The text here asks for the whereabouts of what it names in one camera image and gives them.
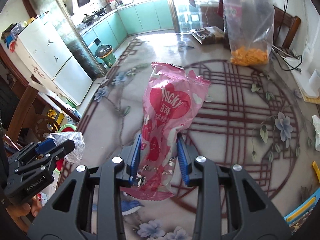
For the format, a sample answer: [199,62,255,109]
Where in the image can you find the blue framed picture book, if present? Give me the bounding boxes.
[284,188,320,234]

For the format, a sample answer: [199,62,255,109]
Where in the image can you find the dark snack package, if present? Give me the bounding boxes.
[189,26,225,45]

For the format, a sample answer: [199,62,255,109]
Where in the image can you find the white cup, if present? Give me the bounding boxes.
[309,69,320,97]

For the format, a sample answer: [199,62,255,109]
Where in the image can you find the black wok on stove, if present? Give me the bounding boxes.
[81,14,95,24]

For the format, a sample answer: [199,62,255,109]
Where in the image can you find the wooden chair at far side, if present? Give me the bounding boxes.
[273,6,301,49]

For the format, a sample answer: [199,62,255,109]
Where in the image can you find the yellow pencil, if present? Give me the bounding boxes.
[312,161,320,183]

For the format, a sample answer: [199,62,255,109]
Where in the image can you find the white power strip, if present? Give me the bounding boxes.
[272,45,303,74]

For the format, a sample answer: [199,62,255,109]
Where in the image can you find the white tissue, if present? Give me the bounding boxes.
[312,115,320,152]

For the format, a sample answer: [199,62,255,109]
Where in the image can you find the white refrigerator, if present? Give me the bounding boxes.
[15,17,93,106]

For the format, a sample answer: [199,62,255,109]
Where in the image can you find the pink Pocky wrapper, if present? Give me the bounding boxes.
[124,62,210,201]

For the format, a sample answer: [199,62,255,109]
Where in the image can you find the green kitchen trash bin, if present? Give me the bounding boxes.
[95,44,117,68]

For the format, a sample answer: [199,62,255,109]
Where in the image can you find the dark wooden chair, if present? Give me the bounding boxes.
[6,74,82,145]

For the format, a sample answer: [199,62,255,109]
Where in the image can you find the red basin with green rim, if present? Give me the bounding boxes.
[56,124,76,172]

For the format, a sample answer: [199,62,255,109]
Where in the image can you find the person's left hand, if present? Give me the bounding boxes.
[6,196,42,221]

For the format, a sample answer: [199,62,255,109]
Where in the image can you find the teal kitchen cabinets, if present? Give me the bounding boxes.
[80,0,174,52]

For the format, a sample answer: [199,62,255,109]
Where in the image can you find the clear plastic wrap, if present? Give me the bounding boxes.
[47,132,86,164]

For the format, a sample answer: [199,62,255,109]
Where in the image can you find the clear bag of orange snacks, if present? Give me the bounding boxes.
[222,0,274,66]

